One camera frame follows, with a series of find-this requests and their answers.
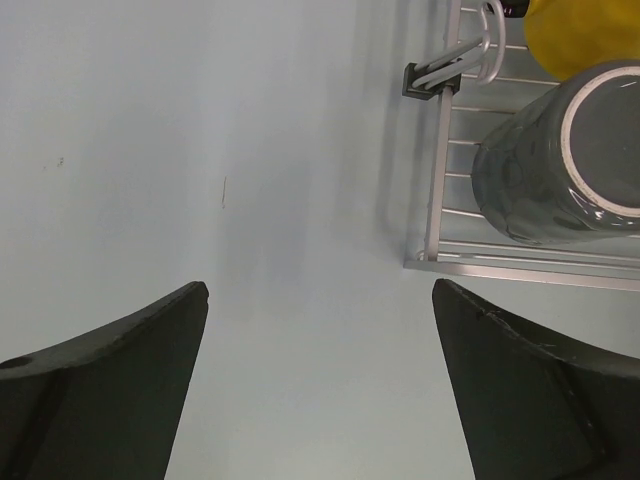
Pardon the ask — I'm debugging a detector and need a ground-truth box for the black binder clip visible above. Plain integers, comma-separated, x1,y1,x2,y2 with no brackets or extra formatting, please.
402,1,506,101

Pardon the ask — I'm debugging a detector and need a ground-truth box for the yellow ceramic mug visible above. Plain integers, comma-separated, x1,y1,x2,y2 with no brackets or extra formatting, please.
523,0,639,80

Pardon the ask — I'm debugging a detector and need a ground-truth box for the grey ceramic mug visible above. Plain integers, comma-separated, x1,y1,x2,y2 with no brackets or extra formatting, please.
471,60,639,245

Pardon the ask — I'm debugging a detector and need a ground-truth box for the metal wire dish rack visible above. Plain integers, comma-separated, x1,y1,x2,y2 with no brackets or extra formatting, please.
405,1,639,291

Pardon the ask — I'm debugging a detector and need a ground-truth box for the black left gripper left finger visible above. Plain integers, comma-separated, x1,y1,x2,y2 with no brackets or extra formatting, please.
1,281,209,479

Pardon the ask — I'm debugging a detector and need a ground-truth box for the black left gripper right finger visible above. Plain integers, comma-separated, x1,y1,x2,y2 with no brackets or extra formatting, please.
432,279,639,479

